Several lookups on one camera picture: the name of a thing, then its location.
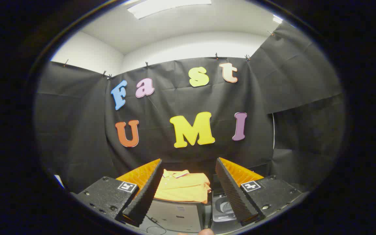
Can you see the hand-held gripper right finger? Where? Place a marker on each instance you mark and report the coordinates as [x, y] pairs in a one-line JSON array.
[[232, 192]]

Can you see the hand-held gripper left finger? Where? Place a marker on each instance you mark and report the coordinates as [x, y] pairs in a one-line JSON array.
[[145, 192]]

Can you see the grey washing machine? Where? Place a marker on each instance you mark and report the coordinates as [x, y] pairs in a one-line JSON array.
[[224, 209]]

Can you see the orange polo shirt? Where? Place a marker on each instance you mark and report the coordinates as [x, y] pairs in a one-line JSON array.
[[181, 189]]

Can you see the grey cabinet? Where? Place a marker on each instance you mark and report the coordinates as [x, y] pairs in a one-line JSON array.
[[178, 215]]

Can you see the white and blue sheet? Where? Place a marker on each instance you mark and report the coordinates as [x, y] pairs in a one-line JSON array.
[[59, 181]]

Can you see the ceiling light panel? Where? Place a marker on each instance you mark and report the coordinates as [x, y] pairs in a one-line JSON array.
[[165, 6]]

